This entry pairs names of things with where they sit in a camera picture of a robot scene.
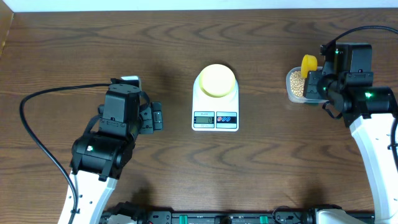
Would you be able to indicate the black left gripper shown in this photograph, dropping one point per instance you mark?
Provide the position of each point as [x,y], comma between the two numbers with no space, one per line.
[148,122]

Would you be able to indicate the yellow plastic bowl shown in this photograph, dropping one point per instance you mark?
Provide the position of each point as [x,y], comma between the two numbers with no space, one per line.
[217,80]

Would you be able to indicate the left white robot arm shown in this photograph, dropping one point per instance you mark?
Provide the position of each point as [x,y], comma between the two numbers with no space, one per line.
[100,154]

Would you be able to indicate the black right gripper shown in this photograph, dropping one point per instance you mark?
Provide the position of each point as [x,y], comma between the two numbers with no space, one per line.
[310,89]

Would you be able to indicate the white digital kitchen scale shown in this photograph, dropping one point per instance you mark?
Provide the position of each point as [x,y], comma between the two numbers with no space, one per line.
[215,114]

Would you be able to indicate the yellow plastic measuring scoop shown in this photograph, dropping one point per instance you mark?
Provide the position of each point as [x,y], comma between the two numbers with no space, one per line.
[309,63]

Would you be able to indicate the soybeans in container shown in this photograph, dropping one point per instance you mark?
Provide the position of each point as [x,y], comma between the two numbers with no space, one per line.
[297,83]

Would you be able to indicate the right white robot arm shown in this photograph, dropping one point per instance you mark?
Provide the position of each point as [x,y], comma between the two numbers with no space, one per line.
[345,86]

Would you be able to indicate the clear plastic bean container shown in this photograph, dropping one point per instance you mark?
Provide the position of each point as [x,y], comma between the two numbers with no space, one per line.
[291,96]

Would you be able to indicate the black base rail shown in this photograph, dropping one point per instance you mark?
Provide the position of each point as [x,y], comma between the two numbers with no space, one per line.
[129,213]

